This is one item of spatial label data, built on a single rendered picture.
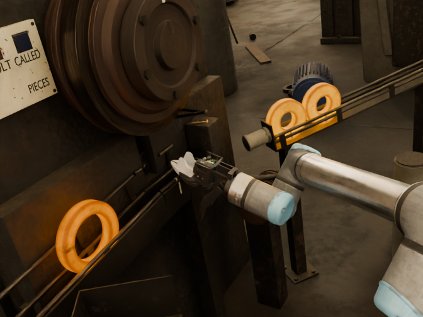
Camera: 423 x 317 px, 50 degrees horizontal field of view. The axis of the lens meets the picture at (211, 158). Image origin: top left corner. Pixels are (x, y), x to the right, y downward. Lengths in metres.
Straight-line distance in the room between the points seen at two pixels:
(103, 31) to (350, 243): 1.51
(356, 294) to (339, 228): 0.43
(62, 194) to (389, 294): 0.77
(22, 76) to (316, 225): 1.60
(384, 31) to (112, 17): 2.93
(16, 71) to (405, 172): 1.28
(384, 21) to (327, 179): 2.72
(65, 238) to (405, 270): 0.72
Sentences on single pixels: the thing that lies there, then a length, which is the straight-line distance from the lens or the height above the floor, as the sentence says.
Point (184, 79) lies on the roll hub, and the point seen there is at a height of 1.02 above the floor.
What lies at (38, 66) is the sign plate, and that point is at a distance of 1.17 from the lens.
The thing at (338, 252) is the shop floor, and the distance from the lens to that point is 2.14.
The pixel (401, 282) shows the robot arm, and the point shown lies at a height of 0.77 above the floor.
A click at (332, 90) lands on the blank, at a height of 0.76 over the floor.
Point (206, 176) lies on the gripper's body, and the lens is 1.27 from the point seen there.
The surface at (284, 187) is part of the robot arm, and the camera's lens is 1.33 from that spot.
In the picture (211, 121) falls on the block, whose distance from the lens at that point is 1.51.
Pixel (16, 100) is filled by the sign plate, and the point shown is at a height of 1.08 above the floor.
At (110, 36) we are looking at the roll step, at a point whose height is 1.18.
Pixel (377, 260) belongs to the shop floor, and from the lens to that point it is 2.11.
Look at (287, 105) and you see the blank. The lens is 1.64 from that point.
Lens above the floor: 1.36
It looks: 26 degrees down
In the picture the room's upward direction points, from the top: 10 degrees counter-clockwise
